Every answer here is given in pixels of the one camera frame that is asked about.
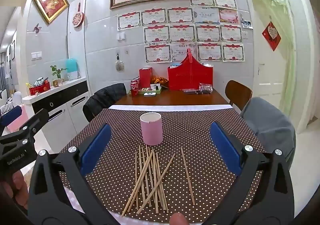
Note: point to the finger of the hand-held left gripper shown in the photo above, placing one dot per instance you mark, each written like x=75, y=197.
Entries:
x=37, y=119
x=11, y=115

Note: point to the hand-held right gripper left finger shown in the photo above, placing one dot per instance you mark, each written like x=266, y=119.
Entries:
x=96, y=149

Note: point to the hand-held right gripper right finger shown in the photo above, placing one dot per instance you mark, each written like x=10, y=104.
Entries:
x=225, y=147

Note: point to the single wooden chopstick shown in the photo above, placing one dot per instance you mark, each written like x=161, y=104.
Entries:
x=187, y=177

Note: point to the pink cup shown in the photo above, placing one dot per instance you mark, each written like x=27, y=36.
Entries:
x=151, y=132

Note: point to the pile of wooden chopsticks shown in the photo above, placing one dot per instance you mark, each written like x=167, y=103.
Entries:
x=153, y=165

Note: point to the person's left hand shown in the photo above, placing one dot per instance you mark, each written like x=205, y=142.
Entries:
x=16, y=187

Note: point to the person's right hand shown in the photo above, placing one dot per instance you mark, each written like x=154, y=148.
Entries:
x=178, y=219

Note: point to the pink stool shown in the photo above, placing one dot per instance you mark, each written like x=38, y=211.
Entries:
x=20, y=122

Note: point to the white and black cabinet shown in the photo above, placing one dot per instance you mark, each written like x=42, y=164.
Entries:
x=62, y=104

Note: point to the red box on cabinet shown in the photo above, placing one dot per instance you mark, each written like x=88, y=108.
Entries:
x=40, y=89

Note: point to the brown polka dot tablecloth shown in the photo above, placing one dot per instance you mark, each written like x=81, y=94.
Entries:
x=200, y=124

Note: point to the grey jacket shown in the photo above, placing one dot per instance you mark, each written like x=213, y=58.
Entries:
x=270, y=124

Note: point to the black jacket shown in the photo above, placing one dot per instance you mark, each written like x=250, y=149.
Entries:
x=105, y=99

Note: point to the potted green plant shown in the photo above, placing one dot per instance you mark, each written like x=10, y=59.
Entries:
x=58, y=72

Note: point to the brown wooden chair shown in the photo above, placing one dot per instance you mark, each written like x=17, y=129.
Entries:
x=237, y=92

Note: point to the clear bag of dark items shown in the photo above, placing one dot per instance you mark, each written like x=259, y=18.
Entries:
x=206, y=87

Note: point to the dark flat packet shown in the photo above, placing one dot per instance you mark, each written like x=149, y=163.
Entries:
x=192, y=92

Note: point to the teal water dispenser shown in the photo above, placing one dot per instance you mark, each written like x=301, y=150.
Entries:
x=71, y=64

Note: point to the red soda can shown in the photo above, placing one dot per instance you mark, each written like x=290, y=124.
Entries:
x=134, y=89
x=137, y=79
x=132, y=81

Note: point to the white oval device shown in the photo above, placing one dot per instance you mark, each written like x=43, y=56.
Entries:
x=150, y=94

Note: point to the tray of small boxes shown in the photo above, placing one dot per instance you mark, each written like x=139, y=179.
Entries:
x=151, y=88

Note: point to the white door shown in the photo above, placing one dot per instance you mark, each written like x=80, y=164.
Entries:
x=268, y=77

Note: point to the hanging brush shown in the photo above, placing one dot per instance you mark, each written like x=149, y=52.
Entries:
x=119, y=66

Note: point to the orange snack pile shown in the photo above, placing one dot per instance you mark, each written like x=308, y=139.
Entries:
x=160, y=80

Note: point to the green curtain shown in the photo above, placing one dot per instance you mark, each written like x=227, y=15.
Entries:
x=285, y=64

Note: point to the round red hanging ornament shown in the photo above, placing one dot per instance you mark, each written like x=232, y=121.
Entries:
x=78, y=18

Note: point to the framed red gold picture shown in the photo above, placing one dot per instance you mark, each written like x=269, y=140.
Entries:
x=51, y=2

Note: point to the red diamond door ornament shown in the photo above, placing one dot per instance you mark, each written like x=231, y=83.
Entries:
x=271, y=36

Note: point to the small photo print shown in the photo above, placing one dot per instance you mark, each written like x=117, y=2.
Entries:
x=247, y=22

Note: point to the white double light switch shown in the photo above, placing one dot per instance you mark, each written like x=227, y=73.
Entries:
x=36, y=56

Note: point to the butterfly wall decoration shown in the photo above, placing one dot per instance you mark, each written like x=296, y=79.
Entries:
x=38, y=28

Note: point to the white wall switch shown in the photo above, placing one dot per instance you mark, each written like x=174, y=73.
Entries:
x=121, y=36

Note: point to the wall of award certificates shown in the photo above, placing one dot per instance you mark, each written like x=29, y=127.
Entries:
x=182, y=33

